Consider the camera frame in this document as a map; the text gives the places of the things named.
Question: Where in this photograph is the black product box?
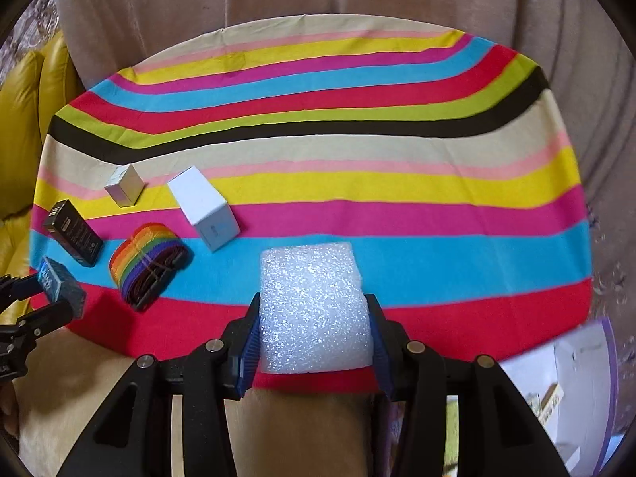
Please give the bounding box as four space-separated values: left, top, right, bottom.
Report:
43 199 103 267

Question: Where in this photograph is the white foam block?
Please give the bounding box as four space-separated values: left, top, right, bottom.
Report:
260 242 373 375

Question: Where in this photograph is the striped colourful cloth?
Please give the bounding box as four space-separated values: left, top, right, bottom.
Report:
28 13 595 393

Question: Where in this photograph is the purple white storage box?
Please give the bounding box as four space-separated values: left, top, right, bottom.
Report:
501 318 619 476

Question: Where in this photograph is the rainbow striped strap roll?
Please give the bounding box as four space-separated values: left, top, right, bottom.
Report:
108 222 194 314

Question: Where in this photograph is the white box blue side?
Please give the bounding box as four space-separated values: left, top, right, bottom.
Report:
167 166 240 252

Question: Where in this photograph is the yellow leather sofa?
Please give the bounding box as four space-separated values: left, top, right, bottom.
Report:
1 31 84 277

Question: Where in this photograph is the blue grey small box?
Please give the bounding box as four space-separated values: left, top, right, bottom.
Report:
37 256 86 319

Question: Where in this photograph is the orange white carton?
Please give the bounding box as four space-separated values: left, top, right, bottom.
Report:
525 382 565 427

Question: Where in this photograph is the small white cube box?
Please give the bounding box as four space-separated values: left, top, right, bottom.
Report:
105 164 145 208

